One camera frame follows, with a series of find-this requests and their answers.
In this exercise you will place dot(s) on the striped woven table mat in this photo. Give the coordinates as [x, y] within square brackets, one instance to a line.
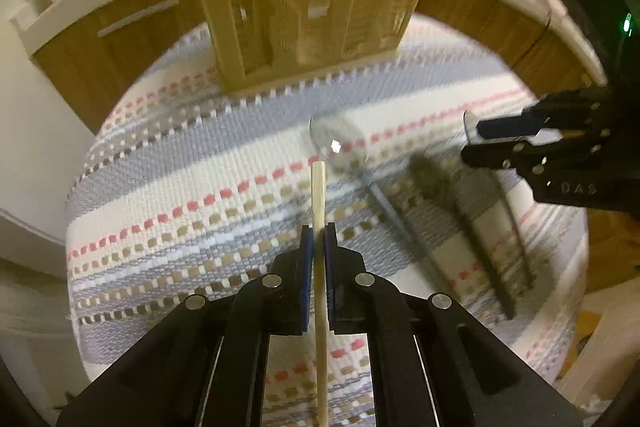
[175, 187]

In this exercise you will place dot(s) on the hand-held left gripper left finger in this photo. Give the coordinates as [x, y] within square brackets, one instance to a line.
[306, 277]

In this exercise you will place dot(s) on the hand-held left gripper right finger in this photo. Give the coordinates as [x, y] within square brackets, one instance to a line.
[330, 277]

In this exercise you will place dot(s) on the yellow plastic utensil basket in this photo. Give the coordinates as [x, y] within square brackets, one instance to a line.
[280, 7]

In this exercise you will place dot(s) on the wooden base cabinet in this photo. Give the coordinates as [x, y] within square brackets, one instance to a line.
[150, 57]

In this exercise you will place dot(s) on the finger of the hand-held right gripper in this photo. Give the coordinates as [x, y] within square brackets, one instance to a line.
[500, 154]
[505, 126]

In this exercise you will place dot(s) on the clear plastic spoon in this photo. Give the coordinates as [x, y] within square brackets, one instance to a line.
[340, 142]
[468, 129]

